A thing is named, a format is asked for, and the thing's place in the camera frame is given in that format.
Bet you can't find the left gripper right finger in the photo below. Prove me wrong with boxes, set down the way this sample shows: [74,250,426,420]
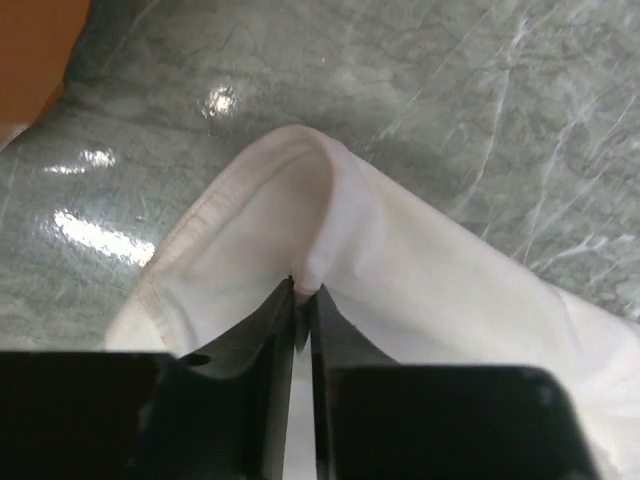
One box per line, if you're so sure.
[310,287,398,479]

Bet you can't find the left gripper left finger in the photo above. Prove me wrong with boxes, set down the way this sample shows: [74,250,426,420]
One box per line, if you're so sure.
[181,279,294,479]

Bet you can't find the white t shirt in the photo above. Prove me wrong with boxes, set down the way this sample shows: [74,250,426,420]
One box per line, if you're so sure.
[104,125,639,479]

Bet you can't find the orange plastic basket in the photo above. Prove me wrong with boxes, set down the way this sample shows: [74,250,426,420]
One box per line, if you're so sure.
[1,0,90,147]

